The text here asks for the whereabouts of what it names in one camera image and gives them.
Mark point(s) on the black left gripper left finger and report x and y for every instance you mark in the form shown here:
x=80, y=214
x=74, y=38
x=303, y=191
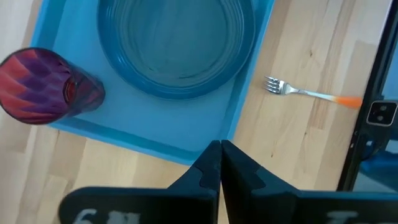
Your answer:
x=155, y=205

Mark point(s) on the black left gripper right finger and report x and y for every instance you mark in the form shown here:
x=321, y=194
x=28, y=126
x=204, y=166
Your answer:
x=295, y=208

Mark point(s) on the dark blue ribbed plate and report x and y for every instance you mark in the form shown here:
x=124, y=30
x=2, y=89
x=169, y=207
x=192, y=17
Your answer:
x=177, y=46

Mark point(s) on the red faceted plastic cup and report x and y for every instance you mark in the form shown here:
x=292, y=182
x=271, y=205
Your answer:
x=37, y=87

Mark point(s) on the light blue plastic tray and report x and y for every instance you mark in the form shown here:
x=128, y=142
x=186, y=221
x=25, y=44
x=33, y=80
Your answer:
x=155, y=124

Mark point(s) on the blue bin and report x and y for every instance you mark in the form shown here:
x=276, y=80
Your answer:
x=381, y=169

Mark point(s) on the black box with white rim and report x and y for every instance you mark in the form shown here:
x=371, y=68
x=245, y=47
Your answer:
x=382, y=113

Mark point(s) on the black table edge frame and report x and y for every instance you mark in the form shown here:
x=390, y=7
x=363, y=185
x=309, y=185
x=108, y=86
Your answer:
x=370, y=93

